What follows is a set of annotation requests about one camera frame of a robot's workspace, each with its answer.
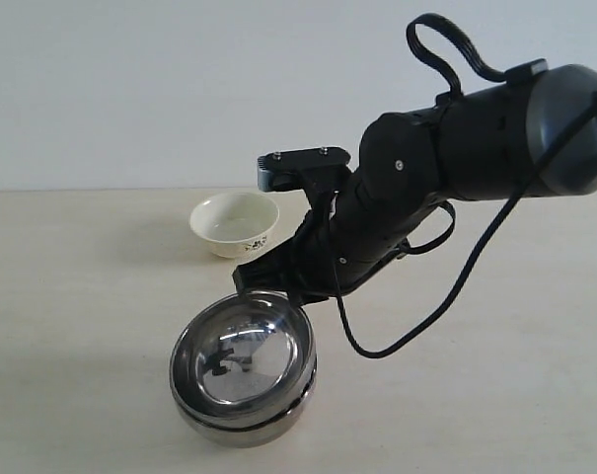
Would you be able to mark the white ceramic floral bowl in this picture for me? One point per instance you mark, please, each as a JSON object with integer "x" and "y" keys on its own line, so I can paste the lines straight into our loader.
{"x": 235, "y": 225}

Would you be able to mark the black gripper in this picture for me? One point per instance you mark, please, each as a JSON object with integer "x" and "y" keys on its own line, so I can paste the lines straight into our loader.
{"x": 347, "y": 237}

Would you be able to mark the plain stainless steel bowl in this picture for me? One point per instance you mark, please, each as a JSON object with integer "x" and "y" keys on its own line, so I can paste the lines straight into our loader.
{"x": 245, "y": 353}

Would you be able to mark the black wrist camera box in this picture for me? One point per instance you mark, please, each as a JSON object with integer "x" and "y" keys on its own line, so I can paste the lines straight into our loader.
{"x": 317, "y": 169}

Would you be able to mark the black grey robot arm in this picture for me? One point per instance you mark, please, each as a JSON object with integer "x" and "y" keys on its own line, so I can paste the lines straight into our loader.
{"x": 479, "y": 147}

